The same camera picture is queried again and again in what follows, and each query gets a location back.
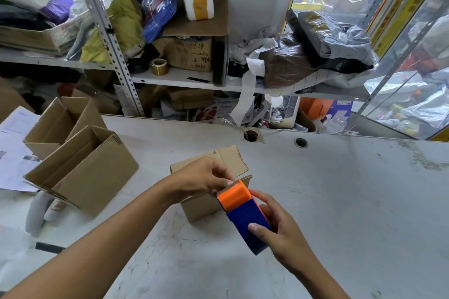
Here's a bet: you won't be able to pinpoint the person's right forearm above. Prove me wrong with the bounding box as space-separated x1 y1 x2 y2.
277 253 352 299

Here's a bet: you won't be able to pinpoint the black tape strip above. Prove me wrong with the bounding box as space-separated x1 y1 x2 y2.
35 242 66 255

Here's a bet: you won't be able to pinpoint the large open cardboard box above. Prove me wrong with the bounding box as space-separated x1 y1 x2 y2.
23 125 140 217

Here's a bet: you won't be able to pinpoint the yellow-green woven bag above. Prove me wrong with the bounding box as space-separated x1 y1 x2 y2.
80 0 145 65

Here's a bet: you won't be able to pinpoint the white printed paper sheets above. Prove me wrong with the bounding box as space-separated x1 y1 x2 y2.
0 106 42 193

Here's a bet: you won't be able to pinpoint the cardboard tray box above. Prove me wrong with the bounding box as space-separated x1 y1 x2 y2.
0 10 90 57

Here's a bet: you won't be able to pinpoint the brown tape roll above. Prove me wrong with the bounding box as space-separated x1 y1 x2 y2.
150 58 168 76

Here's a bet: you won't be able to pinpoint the blue box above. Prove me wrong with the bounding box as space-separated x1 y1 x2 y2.
329 99 354 118

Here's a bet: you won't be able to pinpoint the blue and orange tape dispenser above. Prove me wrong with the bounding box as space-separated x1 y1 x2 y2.
217 180 274 256

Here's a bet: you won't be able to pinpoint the white label backing strip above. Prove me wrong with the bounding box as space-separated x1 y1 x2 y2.
229 37 278 127

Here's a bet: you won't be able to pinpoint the white plastic tube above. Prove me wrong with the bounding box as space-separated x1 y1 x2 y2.
25 191 54 235
43 199 68 222

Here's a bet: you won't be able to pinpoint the brown wrapped package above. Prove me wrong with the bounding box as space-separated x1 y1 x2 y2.
262 39 318 90

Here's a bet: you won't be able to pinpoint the orange box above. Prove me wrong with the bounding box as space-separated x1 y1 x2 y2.
299 97 334 121

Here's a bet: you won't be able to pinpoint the person's right hand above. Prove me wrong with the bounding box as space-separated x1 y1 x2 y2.
248 189 311 274

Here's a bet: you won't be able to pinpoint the printed leaflet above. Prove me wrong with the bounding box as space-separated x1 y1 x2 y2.
194 97 240 124

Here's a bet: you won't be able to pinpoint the grey plastic mailer bags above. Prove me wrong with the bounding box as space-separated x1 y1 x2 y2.
286 9 379 76

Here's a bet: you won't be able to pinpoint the blue plastic bag bundle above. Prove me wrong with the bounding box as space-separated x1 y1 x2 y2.
142 0 178 44

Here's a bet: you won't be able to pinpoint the grey metal shelf rack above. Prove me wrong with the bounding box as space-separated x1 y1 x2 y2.
0 0 372 118

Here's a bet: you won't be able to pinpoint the white plastic container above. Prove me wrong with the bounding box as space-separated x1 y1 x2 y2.
262 96 301 130

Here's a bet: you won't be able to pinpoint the black tape roll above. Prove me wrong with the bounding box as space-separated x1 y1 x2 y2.
128 56 152 74

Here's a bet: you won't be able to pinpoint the flat cardboard box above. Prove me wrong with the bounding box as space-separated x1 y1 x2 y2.
167 86 215 111

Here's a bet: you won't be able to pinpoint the handwritten cardboard box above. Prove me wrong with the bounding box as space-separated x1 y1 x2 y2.
154 0 229 74

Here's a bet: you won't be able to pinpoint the person's left forearm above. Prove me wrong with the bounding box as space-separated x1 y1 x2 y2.
0 178 177 299

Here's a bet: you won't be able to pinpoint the yellow striped shelf post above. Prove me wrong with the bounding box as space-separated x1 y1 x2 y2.
366 0 444 58

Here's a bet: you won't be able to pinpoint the purple plastic bag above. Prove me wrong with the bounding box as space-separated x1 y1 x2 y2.
40 0 75 25

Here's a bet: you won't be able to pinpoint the small cardboard box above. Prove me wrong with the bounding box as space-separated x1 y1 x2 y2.
170 145 253 224

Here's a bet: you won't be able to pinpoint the person's left hand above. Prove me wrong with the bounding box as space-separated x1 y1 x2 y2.
168 157 236 205

